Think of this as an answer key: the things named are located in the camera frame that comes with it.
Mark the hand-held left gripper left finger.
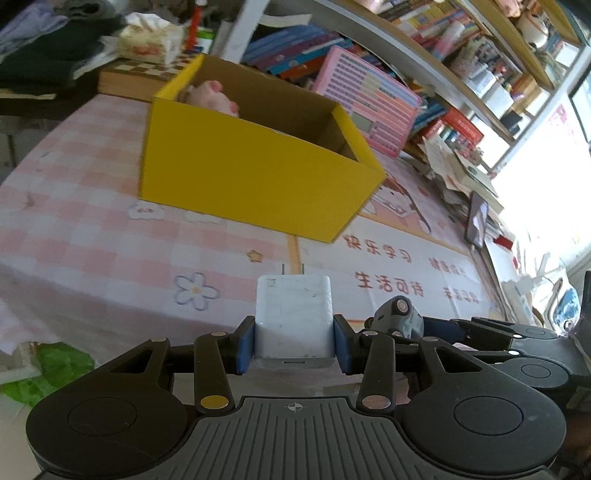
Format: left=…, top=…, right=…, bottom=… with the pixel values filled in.
left=69, top=316, right=256, bottom=416

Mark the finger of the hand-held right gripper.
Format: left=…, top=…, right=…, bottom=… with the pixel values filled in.
left=422, top=316, right=571, bottom=357
left=362, top=316, right=506, bottom=370

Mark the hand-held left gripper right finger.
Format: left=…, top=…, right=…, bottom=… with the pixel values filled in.
left=333, top=315, right=522, bottom=414

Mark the grey toy car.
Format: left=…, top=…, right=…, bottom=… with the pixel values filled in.
left=372, top=298, right=426, bottom=342

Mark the white charger plug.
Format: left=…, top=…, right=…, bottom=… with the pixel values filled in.
left=255, top=263, right=334, bottom=370

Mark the yellow cardboard box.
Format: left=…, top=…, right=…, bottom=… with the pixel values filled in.
left=139, top=53, right=387, bottom=244

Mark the black phone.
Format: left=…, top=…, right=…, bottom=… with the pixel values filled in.
left=464, top=191, right=490, bottom=250

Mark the stack of papers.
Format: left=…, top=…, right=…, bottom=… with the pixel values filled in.
left=416, top=134, right=504, bottom=217

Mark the green plastic bag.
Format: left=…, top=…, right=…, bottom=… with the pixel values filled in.
left=0, top=342, right=95, bottom=409

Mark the red book box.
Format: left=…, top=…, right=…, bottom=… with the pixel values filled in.
left=441, top=108, right=485, bottom=148

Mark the white pen holder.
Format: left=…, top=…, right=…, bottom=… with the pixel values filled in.
left=480, top=80, right=513, bottom=114

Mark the pink learning tablet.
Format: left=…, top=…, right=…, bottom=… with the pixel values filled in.
left=310, top=45, right=423, bottom=158

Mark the pink pig plush toy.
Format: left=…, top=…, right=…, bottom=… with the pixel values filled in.
left=179, top=79, right=241, bottom=117

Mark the patterned pen holder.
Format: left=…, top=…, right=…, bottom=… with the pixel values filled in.
left=459, top=41, right=504, bottom=88

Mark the pink blue gradient bottle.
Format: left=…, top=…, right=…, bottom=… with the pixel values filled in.
left=434, top=21, right=465, bottom=61

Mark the wooden chessboard box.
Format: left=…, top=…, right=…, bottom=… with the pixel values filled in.
left=97, top=48, right=204, bottom=100

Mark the row of colourful books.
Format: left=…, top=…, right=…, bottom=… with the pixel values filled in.
left=242, top=23, right=485, bottom=153

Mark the row of upright paperback books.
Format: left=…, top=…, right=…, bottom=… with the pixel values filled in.
left=379, top=0, right=490, bottom=61

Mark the white jar green label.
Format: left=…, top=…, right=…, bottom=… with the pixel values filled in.
left=196, top=28, right=218, bottom=54

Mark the white brown plush toy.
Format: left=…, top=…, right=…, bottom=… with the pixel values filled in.
left=515, top=4, right=555, bottom=51

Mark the white bookshelf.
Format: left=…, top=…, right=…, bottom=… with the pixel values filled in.
left=217, top=0, right=583, bottom=153

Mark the floral tissue box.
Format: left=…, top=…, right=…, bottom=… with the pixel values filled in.
left=117, top=11, right=185, bottom=64

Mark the red pen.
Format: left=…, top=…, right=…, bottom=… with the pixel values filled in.
left=187, top=2, right=204, bottom=49

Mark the pile of clothes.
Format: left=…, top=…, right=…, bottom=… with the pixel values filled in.
left=0, top=14, right=121, bottom=88

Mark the grey cloth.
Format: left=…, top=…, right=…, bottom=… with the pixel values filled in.
left=62, top=0, right=121, bottom=19

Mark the lavender cloth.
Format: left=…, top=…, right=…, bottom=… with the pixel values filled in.
left=0, top=0, right=70, bottom=54

